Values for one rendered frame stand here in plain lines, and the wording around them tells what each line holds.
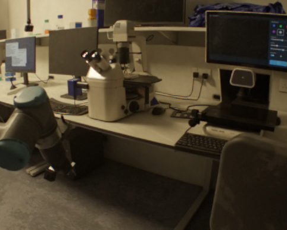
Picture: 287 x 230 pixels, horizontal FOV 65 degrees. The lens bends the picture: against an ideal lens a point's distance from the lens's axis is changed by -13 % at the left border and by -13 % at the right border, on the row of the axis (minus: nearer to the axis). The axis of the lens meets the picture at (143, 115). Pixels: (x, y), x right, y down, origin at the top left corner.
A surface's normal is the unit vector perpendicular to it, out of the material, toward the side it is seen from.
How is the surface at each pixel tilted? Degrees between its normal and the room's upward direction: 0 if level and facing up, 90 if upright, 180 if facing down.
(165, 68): 90
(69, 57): 86
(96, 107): 91
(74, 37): 86
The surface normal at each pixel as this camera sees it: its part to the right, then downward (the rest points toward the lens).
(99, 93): -0.53, 0.28
